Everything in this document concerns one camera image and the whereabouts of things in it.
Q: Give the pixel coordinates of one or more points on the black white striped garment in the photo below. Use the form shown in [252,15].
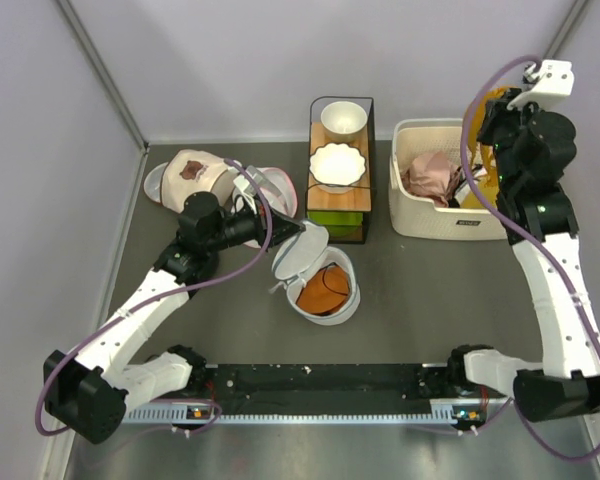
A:
[462,189]

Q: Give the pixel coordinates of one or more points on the beige bear cap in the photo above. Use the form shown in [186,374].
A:
[190,171]

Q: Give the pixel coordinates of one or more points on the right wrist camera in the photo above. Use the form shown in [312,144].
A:
[550,85]

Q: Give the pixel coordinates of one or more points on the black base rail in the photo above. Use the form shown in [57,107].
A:
[411,380]

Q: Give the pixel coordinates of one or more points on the white mesh laundry bag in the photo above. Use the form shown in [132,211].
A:
[308,258]

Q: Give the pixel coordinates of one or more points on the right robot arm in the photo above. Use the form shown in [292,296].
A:
[532,148]

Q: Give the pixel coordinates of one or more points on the white scalloped plate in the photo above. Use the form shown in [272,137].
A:
[337,165]

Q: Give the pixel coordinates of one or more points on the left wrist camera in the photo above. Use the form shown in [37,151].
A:
[244,186]

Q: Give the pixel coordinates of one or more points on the pink-trimmed mesh laundry bag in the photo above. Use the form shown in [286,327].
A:
[277,187]

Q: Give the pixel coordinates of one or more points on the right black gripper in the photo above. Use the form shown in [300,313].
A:
[497,110]

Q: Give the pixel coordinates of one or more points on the white round bowl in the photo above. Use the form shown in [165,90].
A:
[343,120]

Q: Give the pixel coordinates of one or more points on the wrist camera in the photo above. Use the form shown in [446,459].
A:
[550,85]
[244,186]

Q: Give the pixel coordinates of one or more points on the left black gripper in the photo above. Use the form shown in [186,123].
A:
[282,229]

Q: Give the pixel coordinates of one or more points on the cream plastic laundry basket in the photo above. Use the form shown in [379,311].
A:
[419,217]

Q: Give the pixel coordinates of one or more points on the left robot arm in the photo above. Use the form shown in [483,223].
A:
[92,387]

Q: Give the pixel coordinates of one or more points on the pink garment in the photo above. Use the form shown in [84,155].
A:
[433,176]

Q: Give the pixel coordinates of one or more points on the black wire wooden rack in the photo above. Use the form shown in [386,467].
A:
[357,198]

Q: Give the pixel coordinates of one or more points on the slotted cable duct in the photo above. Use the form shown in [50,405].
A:
[196,414]

